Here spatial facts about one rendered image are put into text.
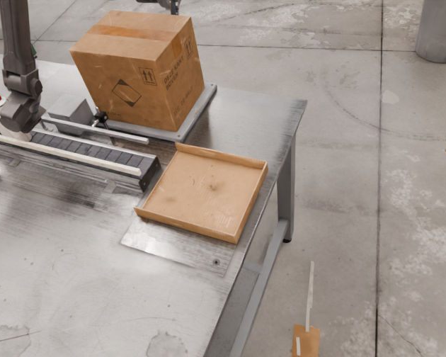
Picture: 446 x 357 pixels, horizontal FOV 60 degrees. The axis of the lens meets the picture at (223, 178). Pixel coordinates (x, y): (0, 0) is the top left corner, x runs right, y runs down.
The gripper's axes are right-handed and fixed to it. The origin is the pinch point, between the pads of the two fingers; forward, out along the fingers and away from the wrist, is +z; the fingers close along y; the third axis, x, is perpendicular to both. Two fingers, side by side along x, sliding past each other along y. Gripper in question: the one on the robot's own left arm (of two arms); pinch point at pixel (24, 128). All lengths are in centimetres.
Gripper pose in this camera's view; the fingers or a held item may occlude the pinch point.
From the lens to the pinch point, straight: 139.4
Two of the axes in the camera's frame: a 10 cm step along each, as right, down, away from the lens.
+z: -4.8, 3.7, 7.9
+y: -3.7, 7.3, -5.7
